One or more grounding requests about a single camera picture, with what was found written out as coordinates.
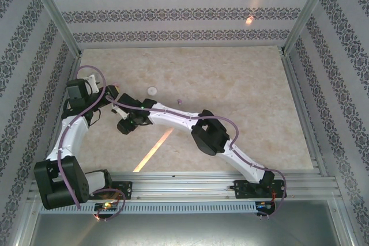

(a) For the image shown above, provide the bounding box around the small electronics board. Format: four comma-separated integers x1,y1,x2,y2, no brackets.
255,200,276,211
93,202,119,213

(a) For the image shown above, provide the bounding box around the grey sheet metal panel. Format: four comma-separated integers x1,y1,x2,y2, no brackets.
30,213,347,246

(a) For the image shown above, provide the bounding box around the aluminium side rail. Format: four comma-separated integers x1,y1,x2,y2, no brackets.
27,54,83,198
281,52,329,177

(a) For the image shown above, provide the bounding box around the wide grooved aluminium rail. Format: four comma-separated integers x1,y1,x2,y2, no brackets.
28,171,338,200

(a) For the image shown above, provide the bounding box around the aluminium frame post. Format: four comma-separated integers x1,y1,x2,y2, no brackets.
27,0,83,56
281,0,338,55

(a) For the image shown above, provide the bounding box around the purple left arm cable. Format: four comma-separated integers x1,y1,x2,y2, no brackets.
57,65,127,220

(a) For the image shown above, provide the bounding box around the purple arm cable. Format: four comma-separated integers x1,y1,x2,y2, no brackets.
106,94,288,218
57,65,127,220

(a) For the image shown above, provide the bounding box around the slotted grey cable duct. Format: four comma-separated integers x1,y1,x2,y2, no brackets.
39,201,257,214

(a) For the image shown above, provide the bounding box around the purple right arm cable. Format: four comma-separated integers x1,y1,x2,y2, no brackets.
106,94,288,218

